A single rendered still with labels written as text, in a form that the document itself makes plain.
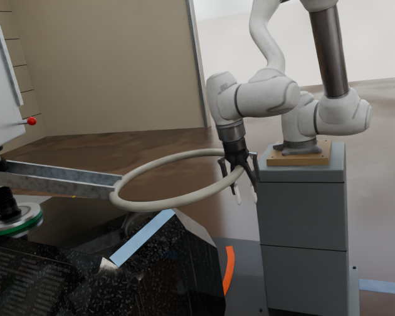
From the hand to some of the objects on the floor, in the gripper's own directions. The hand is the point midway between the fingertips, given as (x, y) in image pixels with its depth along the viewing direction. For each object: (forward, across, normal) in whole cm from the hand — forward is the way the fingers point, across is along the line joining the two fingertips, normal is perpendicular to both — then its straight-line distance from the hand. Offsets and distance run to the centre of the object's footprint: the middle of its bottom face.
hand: (246, 194), depth 123 cm
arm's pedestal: (+92, -8, -61) cm, 110 cm away
